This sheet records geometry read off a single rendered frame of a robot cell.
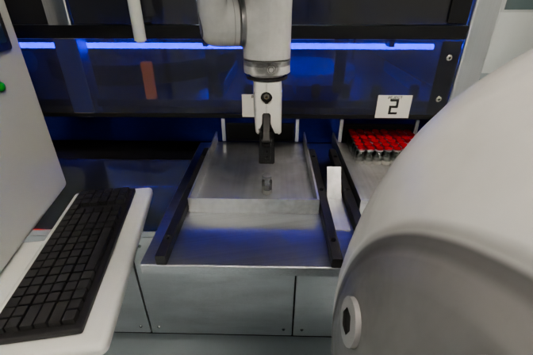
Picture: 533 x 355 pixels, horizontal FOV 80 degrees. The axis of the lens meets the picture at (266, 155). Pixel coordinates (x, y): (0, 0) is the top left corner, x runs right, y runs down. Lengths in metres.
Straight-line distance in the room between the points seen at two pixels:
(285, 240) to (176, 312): 0.84
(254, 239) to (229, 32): 0.35
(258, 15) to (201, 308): 1.06
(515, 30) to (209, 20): 6.23
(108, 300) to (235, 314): 0.74
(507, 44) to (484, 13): 5.68
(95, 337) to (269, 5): 0.58
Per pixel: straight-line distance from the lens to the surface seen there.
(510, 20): 6.50
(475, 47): 0.91
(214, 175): 0.78
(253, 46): 0.55
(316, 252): 0.57
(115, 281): 0.68
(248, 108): 0.82
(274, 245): 0.58
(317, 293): 1.23
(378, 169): 0.84
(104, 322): 0.63
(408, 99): 0.87
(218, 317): 1.34
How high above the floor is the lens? 1.27
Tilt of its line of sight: 27 degrees down
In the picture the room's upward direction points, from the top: straight up
